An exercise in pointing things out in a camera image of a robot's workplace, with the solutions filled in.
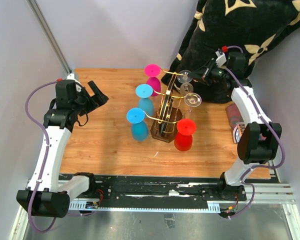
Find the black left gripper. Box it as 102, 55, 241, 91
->
72, 80, 109, 117

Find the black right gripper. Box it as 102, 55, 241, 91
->
187, 58, 230, 86

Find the clear wine glass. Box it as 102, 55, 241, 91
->
177, 70, 194, 96
182, 92, 202, 120

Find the maroon t-shirt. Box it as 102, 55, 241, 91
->
225, 103, 246, 144

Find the magenta plastic wine glass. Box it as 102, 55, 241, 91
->
144, 64, 161, 97

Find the gold wire wine glass rack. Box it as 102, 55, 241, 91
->
147, 72, 184, 143

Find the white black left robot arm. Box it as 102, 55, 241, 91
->
16, 78, 109, 218

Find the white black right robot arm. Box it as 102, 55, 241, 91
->
188, 49, 284, 201

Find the clear wine glass front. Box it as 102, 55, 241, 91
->
182, 92, 202, 120

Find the blue wine glass rear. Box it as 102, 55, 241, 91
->
135, 84, 154, 116

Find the blue wine glass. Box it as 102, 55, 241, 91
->
126, 107, 149, 142
135, 84, 154, 116

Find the blue wine glass front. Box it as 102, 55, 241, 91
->
126, 107, 149, 142

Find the red plastic wine glass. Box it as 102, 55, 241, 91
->
174, 118, 197, 152

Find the black floral blanket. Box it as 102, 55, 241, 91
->
167, 0, 300, 105

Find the aluminium corner profile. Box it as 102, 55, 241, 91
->
26, 0, 72, 74

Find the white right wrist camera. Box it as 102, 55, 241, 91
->
215, 46, 228, 67

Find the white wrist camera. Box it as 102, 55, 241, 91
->
65, 72, 82, 93
215, 46, 228, 67

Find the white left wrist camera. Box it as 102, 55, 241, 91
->
65, 72, 82, 93

